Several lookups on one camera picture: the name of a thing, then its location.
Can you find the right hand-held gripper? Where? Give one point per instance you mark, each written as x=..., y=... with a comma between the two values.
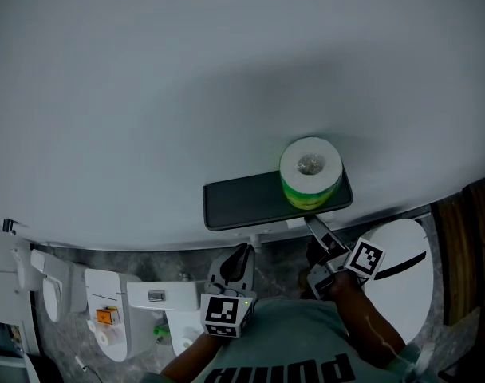
x=364, y=257

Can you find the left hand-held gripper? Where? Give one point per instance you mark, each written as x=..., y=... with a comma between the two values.
x=222, y=311

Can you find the dark shelf toilet paper holder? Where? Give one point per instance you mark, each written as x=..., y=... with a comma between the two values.
x=242, y=202

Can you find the green toilet paper roll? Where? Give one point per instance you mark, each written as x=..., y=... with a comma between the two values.
x=310, y=174

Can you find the person's right forearm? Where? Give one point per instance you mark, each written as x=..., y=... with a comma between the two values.
x=366, y=321

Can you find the person's left forearm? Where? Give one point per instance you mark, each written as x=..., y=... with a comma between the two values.
x=194, y=353

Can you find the white toilet with flush button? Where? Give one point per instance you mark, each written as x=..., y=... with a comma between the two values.
x=174, y=297

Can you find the white toilet holding orange box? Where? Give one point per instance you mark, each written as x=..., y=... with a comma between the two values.
x=107, y=289

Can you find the small white paper roll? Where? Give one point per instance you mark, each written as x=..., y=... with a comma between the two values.
x=103, y=338

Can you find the person's grey printed shirt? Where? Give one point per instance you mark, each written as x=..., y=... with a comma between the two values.
x=290, y=341

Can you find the green bottle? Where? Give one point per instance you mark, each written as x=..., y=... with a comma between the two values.
x=162, y=329

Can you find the orange box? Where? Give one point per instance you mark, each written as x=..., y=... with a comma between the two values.
x=107, y=317

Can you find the brown wooden door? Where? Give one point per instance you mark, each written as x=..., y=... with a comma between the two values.
x=466, y=253

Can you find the white cabinet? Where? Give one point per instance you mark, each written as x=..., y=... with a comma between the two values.
x=7, y=285

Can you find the small white wall toilet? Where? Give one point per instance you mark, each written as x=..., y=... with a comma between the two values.
x=53, y=285

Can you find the black wall hooks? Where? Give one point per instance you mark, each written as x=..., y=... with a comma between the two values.
x=5, y=226

